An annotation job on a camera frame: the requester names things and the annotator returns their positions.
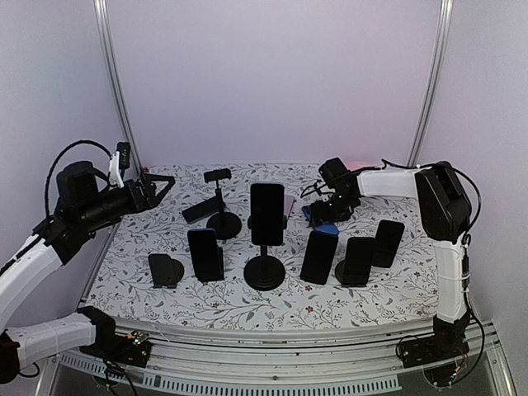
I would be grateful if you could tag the right aluminium corner post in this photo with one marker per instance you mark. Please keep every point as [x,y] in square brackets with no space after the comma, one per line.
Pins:
[438,57]

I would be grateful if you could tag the aluminium corner post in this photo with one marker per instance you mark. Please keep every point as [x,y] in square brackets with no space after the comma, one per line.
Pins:
[110,60]
[438,57]

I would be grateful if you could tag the floral table mat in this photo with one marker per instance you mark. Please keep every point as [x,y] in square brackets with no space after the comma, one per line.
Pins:
[123,285]

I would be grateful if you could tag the teal green phone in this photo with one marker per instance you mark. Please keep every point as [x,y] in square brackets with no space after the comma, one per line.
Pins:
[267,213]

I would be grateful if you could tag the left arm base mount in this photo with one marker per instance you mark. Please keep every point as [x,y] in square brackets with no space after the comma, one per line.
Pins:
[133,349]

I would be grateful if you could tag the pink phone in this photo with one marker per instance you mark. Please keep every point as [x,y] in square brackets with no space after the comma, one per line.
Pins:
[289,201]

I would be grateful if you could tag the black phone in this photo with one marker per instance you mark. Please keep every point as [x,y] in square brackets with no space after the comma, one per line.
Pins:
[203,248]
[387,239]
[318,257]
[358,261]
[202,210]

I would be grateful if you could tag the black folding stand far left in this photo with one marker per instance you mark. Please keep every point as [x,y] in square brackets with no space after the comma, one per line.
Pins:
[166,272]

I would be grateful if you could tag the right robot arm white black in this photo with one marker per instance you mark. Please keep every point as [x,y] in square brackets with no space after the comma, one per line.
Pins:
[445,212]

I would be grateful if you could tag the dark grey folding stand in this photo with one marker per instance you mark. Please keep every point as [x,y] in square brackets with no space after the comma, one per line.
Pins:
[340,272]

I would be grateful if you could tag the pink plate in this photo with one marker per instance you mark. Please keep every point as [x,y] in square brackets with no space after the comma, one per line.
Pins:
[355,165]

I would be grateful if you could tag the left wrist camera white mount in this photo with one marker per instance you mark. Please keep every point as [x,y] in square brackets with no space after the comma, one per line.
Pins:
[119,163]

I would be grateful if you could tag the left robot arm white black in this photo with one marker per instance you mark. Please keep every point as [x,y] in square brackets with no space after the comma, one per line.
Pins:
[88,202]

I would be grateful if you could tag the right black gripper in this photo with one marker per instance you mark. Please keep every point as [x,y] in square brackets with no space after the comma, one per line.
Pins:
[318,214]

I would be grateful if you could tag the black round-base clamp stand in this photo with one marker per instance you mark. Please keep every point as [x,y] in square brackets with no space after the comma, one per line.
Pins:
[265,272]

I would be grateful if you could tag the black folding stand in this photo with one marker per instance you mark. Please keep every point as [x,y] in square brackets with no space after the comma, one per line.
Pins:
[221,264]
[166,272]

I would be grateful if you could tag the front aluminium rail frame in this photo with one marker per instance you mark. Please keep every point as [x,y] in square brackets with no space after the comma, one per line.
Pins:
[354,361]

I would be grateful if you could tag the blue phone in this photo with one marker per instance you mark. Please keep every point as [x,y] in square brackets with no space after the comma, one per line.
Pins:
[326,227]

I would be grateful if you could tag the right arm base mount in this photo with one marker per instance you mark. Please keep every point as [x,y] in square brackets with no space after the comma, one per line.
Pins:
[447,341]

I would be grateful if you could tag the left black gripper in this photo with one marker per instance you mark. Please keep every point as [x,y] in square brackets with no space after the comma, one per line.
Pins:
[148,199]

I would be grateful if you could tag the left aluminium corner post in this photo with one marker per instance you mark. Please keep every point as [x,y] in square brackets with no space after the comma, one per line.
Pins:
[110,60]

